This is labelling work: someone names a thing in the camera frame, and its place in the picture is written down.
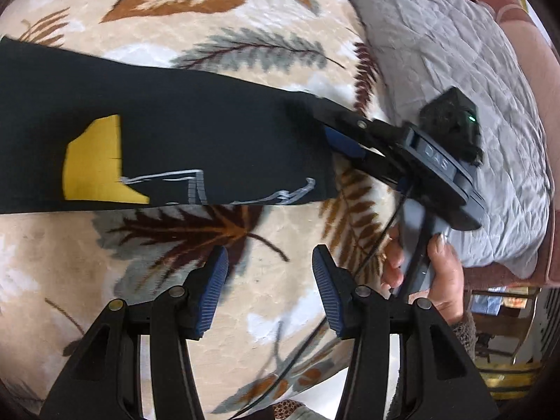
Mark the black pant with yellow patch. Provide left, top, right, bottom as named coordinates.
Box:
left=1, top=38, right=337, bottom=214

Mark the person's right hand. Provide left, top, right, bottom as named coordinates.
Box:
left=379, top=225, right=466, bottom=326

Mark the grey quilted bedspread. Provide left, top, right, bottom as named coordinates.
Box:
left=351, top=0, right=553, bottom=279

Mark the beige leaf pattern blanket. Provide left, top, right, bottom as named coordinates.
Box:
left=1, top=0, right=394, bottom=419

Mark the pink maroon bed sheet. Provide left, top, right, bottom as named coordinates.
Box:
left=467, top=0, right=559, bottom=289

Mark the black camera box green light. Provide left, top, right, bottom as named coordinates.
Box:
left=419, top=87, right=484, bottom=167

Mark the black cable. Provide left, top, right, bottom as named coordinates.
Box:
left=227, top=185, right=415, bottom=420

